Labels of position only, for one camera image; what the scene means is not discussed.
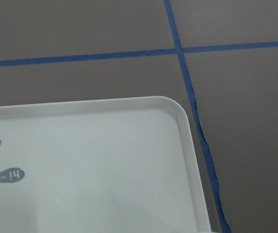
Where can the cream tray with bunny drawing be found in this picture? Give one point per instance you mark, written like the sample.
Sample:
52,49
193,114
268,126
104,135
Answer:
100,166

